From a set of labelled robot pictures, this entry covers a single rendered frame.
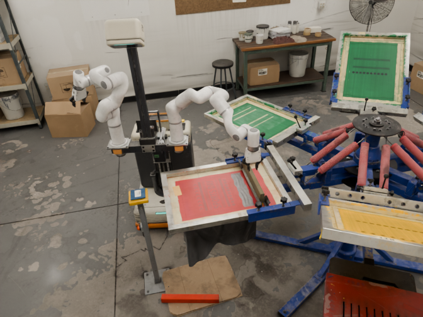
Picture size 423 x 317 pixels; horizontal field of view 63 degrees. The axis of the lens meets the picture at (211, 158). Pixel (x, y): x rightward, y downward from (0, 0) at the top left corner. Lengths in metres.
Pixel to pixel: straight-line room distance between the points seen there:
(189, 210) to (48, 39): 4.20
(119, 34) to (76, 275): 2.10
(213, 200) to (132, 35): 1.13
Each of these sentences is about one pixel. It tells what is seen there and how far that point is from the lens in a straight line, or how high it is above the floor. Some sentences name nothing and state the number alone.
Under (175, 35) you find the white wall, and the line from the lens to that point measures 5.76.
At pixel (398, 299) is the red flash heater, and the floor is 1.10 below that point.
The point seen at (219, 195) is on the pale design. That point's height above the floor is 0.96.
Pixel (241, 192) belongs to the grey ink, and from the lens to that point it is 2.33.
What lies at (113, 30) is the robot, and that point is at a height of 1.98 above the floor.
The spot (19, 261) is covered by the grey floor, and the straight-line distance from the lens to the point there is 3.72.
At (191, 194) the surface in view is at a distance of 2.35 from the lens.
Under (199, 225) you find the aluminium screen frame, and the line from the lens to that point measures 2.09.
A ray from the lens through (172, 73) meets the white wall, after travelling 5.93.
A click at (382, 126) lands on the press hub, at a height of 1.32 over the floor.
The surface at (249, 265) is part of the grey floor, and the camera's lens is 3.14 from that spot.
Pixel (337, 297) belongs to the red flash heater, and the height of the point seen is 1.11.
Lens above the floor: 2.47
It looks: 35 degrees down
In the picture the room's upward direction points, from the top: 4 degrees counter-clockwise
